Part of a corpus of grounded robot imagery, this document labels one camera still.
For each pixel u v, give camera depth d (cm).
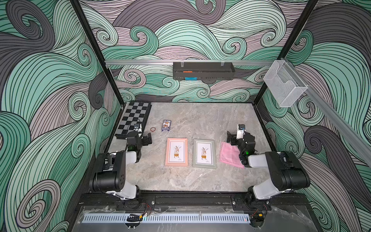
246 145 71
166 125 104
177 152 92
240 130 80
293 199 75
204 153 91
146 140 86
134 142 70
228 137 86
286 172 45
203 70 100
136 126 81
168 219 76
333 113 60
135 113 110
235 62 93
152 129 104
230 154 91
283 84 79
